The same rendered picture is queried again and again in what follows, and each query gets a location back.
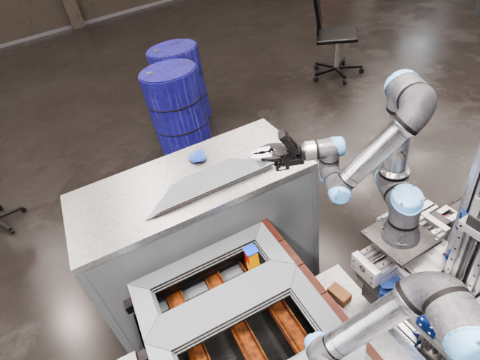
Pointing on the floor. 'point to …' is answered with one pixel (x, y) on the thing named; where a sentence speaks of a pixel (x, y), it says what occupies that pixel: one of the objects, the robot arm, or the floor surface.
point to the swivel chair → (346, 33)
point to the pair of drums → (176, 94)
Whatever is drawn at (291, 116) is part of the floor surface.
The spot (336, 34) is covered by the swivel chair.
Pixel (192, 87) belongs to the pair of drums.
